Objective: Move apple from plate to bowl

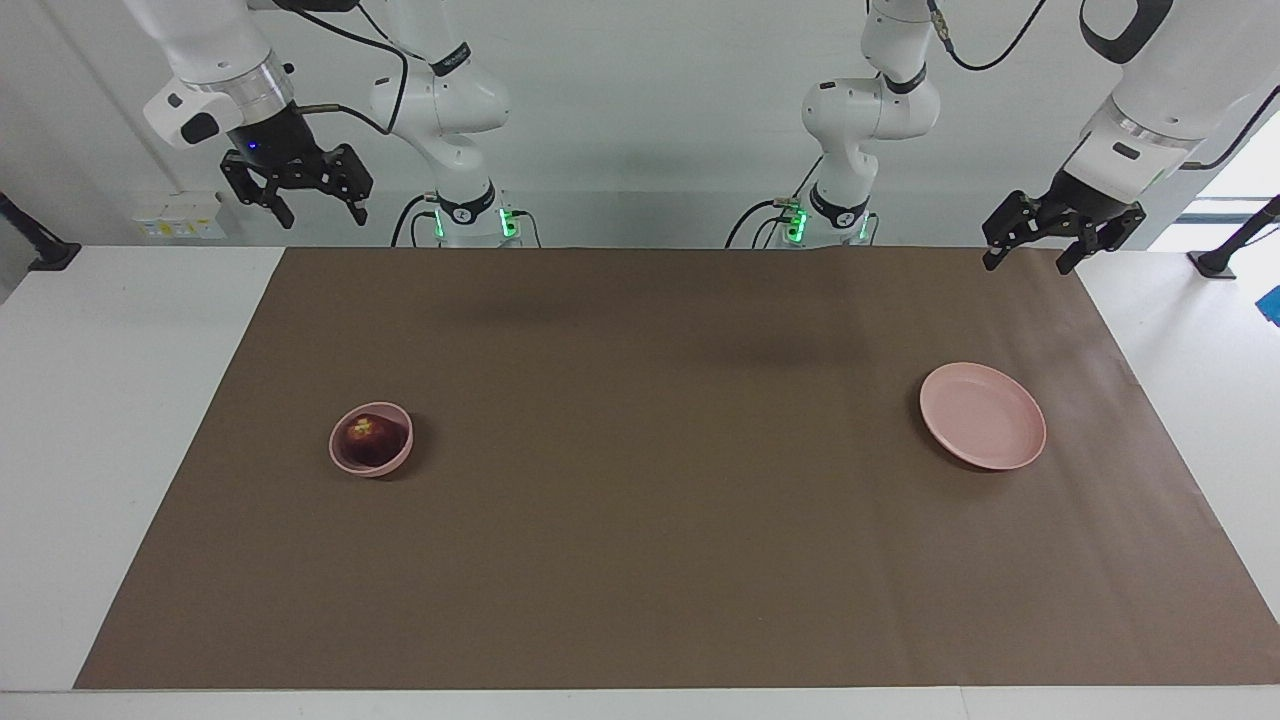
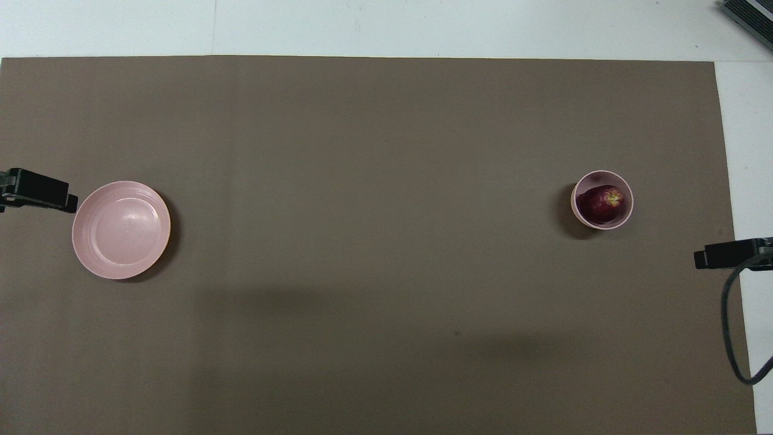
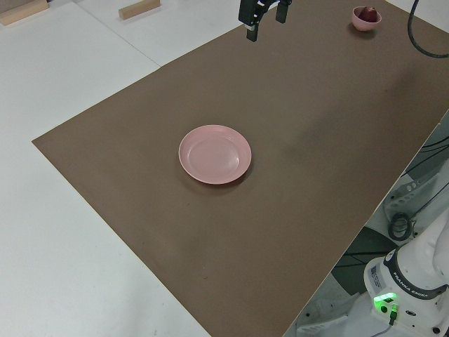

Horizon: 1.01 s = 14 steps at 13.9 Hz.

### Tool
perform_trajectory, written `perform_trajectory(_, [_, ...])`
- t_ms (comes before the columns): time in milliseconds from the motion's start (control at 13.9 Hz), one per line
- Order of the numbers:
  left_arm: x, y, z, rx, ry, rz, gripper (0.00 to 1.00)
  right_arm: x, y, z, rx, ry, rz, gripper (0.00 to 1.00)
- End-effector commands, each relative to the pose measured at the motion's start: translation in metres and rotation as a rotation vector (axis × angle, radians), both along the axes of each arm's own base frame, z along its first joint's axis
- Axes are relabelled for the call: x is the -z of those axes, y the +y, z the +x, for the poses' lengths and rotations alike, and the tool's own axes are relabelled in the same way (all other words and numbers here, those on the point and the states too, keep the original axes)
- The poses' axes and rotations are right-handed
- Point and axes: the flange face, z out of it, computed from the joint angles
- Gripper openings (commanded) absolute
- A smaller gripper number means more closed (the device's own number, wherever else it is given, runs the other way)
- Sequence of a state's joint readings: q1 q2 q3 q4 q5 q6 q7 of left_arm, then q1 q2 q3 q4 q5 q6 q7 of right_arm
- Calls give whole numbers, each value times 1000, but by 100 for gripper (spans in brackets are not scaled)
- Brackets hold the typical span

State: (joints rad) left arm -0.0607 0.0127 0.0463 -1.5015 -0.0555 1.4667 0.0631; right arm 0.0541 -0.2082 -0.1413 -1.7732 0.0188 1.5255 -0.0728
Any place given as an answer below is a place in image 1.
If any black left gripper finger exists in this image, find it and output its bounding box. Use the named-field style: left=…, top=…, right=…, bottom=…
left=1057, top=207, right=1146, bottom=275
left=982, top=190, right=1041, bottom=272

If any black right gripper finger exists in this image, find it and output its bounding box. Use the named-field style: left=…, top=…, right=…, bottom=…
left=222, top=155, right=296, bottom=229
left=325, top=145, right=374, bottom=226

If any dark red apple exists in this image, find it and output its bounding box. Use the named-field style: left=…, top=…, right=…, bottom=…
left=344, top=414, right=404, bottom=468

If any pink plate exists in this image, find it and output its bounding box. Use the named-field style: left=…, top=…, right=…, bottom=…
left=920, top=362, right=1047, bottom=471

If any pink bowl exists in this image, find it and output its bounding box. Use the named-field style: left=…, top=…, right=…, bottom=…
left=329, top=402, right=414, bottom=478

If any brown table mat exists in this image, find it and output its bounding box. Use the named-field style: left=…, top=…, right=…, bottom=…
left=73, top=246, right=1280, bottom=691

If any white wall socket box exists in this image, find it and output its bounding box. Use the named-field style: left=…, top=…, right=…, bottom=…
left=133, top=192, right=229, bottom=241

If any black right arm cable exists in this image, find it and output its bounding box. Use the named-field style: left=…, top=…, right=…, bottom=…
left=275, top=0, right=411, bottom=136

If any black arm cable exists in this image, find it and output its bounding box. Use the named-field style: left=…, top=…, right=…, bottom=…
left=275, top=0, right=411, bottom=136
left=930, top=0, right=1048, bottom=73

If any dark window rail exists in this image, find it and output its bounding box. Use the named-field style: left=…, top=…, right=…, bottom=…
left=1175, top=198, right=1263, bottom=223

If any black camera stand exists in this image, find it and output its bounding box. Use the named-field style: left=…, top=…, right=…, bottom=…
left=1188, top=195, right=1280, bottom=279
left=0, top=190, right=81, bottom=273

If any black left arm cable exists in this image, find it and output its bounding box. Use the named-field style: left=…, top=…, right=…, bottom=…
left=930, top=0, right=1048, bottom=73

